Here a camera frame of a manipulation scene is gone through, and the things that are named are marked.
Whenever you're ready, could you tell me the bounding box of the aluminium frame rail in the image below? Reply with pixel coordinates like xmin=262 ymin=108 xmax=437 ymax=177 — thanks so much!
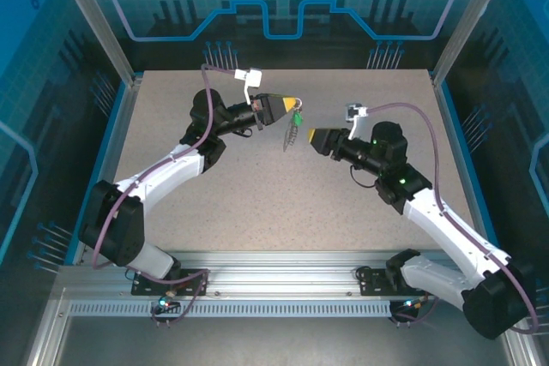
xmin=508 ymin=335 xmax=542 ymax=366
xmin=25 ymin=288 xmax=72 ymax=366

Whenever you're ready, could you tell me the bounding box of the cable connector with green light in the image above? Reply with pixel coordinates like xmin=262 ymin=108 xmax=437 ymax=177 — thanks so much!
xmin=401 ymin=295 xmax=430 ymax=311
xmin=154 ymin=290 xmax=180 ymax=314

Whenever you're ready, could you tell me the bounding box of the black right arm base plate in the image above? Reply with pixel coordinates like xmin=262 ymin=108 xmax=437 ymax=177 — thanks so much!
xmin=358 ymin=267 xmax=437 ymax=297

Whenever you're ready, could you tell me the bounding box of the aluminium side rail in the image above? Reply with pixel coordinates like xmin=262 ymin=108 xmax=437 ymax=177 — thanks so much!
xmin=72 ymin=75 xmax=143 ymax=267

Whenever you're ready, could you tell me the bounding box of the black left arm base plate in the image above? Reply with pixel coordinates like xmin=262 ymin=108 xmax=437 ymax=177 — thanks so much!
xmin=130 ymin=268 xmax=211 ymax=297

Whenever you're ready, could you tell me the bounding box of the slotted grey cable duct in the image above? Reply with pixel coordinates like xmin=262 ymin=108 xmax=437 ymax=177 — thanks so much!
xmin=68 ymin=301 xmax=394 ymax=319

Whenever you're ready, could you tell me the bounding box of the long aluminium base rail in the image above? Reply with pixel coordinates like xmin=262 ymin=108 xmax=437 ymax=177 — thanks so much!
xmin=55 ymin=249 xmax=514 ymax=298

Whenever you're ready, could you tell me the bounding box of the metal key holder with rings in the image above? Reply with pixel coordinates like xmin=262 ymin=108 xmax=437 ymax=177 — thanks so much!
xmin=281 ymin=98 xmax=306 ymax=153

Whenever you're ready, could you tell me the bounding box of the aluminium corner post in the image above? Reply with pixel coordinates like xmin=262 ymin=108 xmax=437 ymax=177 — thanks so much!
xmin=46 ymin=0 xmax=145 ymax=87
xmin=430 ymin=0 xmax=518 ymax=87

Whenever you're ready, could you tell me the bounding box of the blue table edge strip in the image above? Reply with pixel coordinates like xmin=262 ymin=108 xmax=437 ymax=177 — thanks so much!
xmin=436 ymin=81 xmax=505 ymax=267

